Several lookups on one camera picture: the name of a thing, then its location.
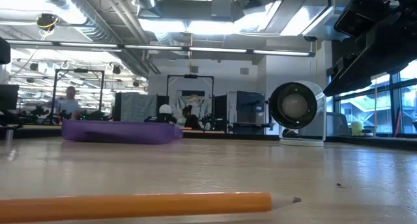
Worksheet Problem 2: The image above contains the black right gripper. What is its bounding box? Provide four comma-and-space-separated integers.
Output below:
324, 0, 417, 97

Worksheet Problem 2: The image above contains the purple plastic supply box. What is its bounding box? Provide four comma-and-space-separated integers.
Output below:
61, 119, 184, 145

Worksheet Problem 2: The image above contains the orange wooden pencil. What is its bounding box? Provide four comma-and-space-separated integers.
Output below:
0, 191, 302, 224

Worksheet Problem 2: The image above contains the grey ceiling box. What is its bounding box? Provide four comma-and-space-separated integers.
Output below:
210, 0, 233, 18

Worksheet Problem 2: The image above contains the large window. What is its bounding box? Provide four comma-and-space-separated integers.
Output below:
332, 59, 417, 135

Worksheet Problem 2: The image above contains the pale yellow cup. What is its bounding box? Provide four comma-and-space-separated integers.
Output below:
351, 120, 364, 137

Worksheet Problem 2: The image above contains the white cylindrical table fan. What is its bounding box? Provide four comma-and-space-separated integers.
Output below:
268, 80, 327, 147

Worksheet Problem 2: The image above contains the blue grey cabinet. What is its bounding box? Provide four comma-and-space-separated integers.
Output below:
227, 91, 266, 124

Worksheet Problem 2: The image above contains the black panel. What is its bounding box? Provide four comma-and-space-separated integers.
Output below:
214, 94, 228, 122

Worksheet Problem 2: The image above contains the white patterned cloth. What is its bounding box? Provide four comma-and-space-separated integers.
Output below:
177, 93, 212, 119

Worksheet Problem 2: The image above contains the seated person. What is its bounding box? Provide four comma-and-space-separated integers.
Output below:
181, 105, 202, 130

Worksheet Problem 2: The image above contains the narrow black screen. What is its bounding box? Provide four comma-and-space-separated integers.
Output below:
156, 94, 170, 120

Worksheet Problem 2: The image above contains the long ceiling light bar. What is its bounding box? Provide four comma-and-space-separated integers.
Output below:
0, 39, 316, 58

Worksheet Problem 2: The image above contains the grey partition panel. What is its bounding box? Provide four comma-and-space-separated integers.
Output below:
113, 92, 158, 122

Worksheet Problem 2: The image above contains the standing person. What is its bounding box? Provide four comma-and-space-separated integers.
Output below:
53, 85, 81, 119

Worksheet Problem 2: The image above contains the black ceiling sensor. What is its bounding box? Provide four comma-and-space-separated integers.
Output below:
36, 13, 59, 31

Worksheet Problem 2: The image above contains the black monitor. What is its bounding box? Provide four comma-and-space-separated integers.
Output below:
0, 84, 20, 111

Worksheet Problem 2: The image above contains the black aluminium table frame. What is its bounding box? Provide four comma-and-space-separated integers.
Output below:
0, 124, 417, 150

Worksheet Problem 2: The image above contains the black frame with camera bar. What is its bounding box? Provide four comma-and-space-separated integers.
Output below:
166, 74, 215, 127

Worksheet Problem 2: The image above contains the tall black frame rig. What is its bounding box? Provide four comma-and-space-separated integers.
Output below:
51, 68, 106, 124

